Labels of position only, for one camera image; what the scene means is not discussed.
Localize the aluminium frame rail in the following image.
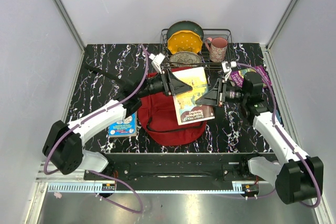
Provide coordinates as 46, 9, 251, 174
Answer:
52, 0, 86, 52

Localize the yellow paperback book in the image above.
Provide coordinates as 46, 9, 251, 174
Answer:
173, 67, 215, 125

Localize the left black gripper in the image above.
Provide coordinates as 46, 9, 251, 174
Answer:
137, 68, 192, 99

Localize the dark green plate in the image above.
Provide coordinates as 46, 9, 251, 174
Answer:
166, 20, 204, 40

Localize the black wire dish rack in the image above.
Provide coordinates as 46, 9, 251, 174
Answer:
160, 28, 234, 70

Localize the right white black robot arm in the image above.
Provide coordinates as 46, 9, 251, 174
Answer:
196, 71, 324, 208

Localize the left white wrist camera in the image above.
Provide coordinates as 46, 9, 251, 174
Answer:
149, 53, 165, 74

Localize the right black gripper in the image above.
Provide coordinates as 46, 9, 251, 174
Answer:
196, 79, 248, 108

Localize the pink patterned mug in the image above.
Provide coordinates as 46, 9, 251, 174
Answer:
205, 37, 228, 62

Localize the purple cable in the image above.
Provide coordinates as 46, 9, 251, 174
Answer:
217, 62, 322, 208
43, 44, 150, 214

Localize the yellow dotted plate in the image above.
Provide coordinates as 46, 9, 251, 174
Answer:
167, 30, 203, 54

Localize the purple treehouse paperback book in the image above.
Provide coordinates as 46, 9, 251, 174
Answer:
229, 66, 272, 88

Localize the grey patterned small plate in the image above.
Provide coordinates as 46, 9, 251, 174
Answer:
170, 51, 202, 65

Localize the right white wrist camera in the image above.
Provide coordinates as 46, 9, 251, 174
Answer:
222, 61, 237, 82

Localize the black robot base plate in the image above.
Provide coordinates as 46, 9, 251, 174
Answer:
83, 153, 271, 183

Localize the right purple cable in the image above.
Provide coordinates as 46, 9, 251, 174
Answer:
217, 62, 322, 208

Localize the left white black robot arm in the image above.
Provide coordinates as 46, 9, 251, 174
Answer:
43, 70, 192, 180

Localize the red student backpack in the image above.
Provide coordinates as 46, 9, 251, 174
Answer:
83, 63, 208, 146

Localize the blue comic paperback book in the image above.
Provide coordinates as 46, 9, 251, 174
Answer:
108, 113, 137, 137

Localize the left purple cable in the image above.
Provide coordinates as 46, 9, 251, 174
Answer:
43, 44, 150, 214

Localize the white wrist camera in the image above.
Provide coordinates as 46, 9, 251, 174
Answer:
149, 53, 165, 74
222, 61, 237, 82

